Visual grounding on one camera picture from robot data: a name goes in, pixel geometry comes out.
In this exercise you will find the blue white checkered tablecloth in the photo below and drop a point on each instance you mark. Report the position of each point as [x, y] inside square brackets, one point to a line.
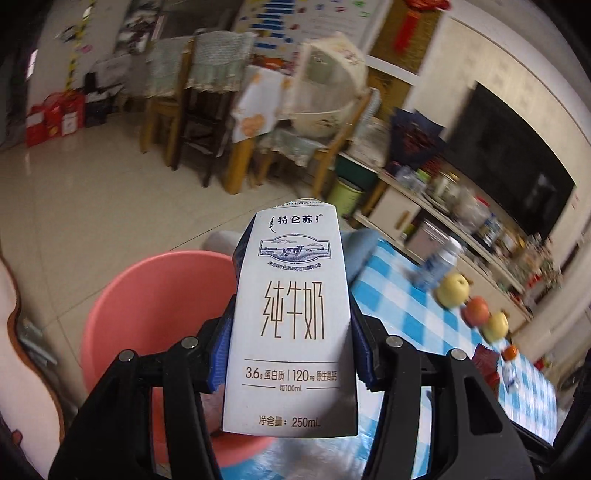
[392, 309]

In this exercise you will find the red knot decoration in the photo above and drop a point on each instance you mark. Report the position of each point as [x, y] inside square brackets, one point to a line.
[422, 18]

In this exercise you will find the white milk carton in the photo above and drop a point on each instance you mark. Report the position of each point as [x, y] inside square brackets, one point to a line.
[291, 323]

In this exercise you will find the white sack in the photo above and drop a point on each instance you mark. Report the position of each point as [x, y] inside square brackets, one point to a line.
[374, 143]

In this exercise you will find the wooden chair with knit cover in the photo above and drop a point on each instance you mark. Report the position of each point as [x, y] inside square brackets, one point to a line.
[355, 138]

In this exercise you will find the small white bottle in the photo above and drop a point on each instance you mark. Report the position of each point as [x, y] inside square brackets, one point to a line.
[511, 376]

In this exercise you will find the red snack packet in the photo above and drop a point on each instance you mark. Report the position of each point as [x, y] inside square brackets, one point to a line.
[487, 367]

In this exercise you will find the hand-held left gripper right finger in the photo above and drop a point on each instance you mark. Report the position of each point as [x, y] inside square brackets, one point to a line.
[367, 355]

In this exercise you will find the dark blue bouquet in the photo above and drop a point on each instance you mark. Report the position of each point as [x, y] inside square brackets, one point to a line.
[418, 138]

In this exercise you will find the pack of small bottles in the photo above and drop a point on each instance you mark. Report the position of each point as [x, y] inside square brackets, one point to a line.
[411, 179]

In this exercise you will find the pale pink garment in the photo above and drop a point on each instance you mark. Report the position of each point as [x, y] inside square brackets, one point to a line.
[23, 369]

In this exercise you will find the wooden chair with grey-green cover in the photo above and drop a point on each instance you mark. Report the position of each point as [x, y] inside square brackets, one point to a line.
[198, 69]

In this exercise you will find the pink plastic basin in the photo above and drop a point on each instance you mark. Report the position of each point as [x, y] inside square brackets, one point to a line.
[161, 300]

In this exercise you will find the orange print tablecloth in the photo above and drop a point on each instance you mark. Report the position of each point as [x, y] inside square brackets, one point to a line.
[258, 101]

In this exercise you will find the light blue cloth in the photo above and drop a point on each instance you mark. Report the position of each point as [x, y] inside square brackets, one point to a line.
[360, 254]

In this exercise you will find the yellow apple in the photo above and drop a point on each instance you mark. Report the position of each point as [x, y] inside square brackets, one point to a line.
[495, 326]
[453, 290]

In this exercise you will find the white electric kettle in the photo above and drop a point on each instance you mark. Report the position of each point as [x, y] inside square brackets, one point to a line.
[444, 187]

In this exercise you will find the wall poster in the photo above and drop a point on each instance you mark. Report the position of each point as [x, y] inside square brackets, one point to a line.
[314, 21]

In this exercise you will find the orange tangerine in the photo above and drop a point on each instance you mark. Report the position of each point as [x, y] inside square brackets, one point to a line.
[509, 352]

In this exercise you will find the green waste bin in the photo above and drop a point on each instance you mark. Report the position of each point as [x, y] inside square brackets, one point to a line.
[346, 196]

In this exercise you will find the red gift boxes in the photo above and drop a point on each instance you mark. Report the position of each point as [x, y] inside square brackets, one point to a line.
[55, 120]

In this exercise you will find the tall white plastic bottle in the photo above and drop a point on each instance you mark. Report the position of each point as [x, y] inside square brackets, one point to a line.
[436, 265]

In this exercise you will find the dark green box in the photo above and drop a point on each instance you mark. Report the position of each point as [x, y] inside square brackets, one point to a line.
[358, 170]

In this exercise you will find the red apple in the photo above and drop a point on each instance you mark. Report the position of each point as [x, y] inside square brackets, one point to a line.
[476, 312]

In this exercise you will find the black television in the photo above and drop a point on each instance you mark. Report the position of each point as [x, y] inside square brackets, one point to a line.
[512, 157]

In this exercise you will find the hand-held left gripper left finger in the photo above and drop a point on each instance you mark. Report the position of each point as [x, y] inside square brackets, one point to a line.
[221, 350]

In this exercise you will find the cream television cabinet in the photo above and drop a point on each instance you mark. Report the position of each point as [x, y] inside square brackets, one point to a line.
[397, 212]

